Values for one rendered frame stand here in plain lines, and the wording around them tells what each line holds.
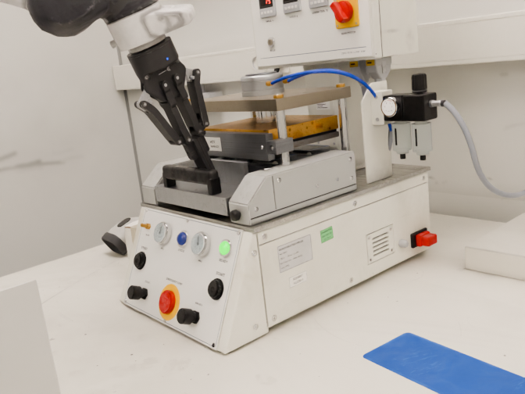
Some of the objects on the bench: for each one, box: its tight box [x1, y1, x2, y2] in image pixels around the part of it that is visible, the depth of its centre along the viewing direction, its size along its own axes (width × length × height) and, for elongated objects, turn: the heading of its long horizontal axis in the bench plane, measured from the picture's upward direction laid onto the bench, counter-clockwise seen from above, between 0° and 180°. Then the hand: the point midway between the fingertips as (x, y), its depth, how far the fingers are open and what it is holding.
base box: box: [120, 171, 438, 354], centre depth 114 cm, size 54×38×17 cm
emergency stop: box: [159, 290, 176, 314], centre depth 100 cm, size 2×4×4 cm, turn 66°
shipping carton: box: [125, 220, 138, 260], centre depth 138 cm, size 19×13×9 cm
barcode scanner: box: [102, 217, 139, 255], centre depth 148 cm, size 20×8×8 cm, turn 158°
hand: (200, 155), depth 101 cm, fingers closed
